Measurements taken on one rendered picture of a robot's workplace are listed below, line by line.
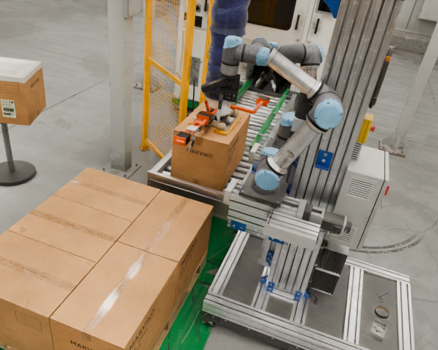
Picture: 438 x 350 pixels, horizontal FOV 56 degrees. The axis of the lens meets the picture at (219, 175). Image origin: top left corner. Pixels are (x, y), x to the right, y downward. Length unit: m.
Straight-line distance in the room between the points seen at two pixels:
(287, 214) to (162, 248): 0.77
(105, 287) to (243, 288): 0.94
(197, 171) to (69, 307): 1.28
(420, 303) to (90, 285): 2.37
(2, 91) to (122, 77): 0.92
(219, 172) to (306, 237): 1.00
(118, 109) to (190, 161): 1.14
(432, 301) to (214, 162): 1.94
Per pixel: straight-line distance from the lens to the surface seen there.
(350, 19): 1.99
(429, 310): 3.50
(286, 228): 2.11
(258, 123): 4.09
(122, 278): 2.31
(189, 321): 2.82
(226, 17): 2.69
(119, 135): 3.91
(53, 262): 2.43
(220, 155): 2.80
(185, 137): 2.44
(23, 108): 3.59
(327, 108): 1.78
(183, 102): 3.53
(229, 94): 1.83
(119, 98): 3.76
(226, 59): 1.77
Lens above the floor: 2.23
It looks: 32 degrees down
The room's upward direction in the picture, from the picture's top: 8 degrees clockwise
